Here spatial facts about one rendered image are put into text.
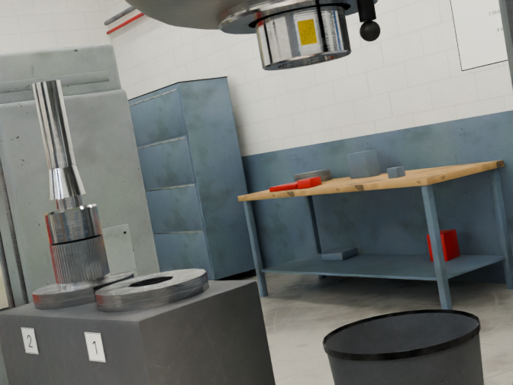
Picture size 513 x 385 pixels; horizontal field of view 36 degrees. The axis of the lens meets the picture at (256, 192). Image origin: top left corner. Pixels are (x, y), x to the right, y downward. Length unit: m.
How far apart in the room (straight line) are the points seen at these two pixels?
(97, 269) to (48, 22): 9.55
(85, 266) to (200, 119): 7.04
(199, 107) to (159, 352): 7.19
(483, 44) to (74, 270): 5.17
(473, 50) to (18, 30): 5.94
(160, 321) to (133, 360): 0.03
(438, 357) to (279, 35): 1.93
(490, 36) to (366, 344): 3.40
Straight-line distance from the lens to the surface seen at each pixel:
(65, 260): 0.71
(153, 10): 0.40
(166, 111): 7.93
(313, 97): 7.10
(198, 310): 0.60
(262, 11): 0.39
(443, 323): 2.67
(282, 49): 0.40
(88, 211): 0.70
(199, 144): 7.69
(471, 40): 5.82
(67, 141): 0.71
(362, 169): 6.24
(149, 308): 0.60
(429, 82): 6.10
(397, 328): 2.71
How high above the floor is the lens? 1.24
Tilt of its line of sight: 3 degrees down
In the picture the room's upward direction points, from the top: 10 degrees counter-clockwise
